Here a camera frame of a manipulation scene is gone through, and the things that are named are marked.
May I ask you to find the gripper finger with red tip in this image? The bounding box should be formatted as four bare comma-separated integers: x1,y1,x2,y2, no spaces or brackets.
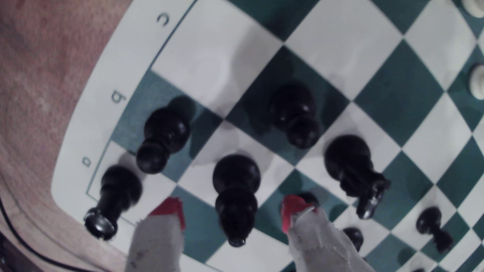
282,194,375,272
125,196,186,272

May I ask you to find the black bishop chess piece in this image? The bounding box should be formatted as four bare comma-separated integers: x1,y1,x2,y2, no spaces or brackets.
212,154,262,248

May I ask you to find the black pawn chess piece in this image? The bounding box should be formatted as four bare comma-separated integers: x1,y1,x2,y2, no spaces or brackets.
299,191,320,208
268,83,322,150
342,227,364,252
416,207,453,254
135,107,191,175

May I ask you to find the black rook chess piece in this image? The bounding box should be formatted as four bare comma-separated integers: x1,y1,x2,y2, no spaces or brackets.
83,164,143,241

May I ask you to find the black knight chess piece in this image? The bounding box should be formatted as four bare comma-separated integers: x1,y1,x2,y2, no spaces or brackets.
324,135,392,220

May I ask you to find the green and white chess mat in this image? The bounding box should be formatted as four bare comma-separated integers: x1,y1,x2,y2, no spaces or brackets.
51,0,484,272

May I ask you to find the white pawn chess piece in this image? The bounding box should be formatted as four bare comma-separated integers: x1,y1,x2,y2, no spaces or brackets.
468,63,484,100
461,0,484,19

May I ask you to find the black cable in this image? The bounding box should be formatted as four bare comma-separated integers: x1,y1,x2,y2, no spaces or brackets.
0,196,99,272

